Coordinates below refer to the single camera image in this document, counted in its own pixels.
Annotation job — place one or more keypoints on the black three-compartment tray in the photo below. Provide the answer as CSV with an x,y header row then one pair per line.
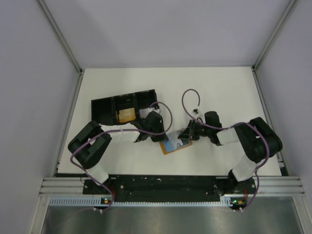
x,y
104,110

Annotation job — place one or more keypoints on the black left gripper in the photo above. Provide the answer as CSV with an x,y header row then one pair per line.
x,y
161,137

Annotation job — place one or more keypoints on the aluminium front frame rail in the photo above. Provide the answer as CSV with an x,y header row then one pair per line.
x,y
268,186

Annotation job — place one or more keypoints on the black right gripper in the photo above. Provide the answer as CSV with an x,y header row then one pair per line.
x,y
190,132

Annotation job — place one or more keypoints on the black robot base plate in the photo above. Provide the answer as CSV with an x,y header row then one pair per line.
x,y
163,188

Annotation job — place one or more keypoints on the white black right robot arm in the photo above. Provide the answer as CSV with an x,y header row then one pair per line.
x,y
259,142

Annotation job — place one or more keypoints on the silver card in tray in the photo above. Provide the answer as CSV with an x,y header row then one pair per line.
x,y
143,112

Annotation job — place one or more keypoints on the gold credit card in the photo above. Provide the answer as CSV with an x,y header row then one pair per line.
x,y
126,115

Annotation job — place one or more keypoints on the blue credit card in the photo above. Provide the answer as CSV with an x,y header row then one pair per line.
x,y
173,143

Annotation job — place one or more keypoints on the aluminium frame post left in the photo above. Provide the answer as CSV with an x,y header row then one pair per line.
x,y
59,35

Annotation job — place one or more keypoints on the aluminium frame post right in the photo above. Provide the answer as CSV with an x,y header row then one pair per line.
x,y
275,33

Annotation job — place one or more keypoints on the aluminium frame post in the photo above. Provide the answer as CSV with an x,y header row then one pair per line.
x,y
275,33
59,35

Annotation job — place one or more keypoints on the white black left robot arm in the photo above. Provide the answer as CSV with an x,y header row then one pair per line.
x,y
90,144

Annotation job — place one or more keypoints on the yellow leather card holder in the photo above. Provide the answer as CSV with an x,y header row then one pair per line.
x,y
175,146

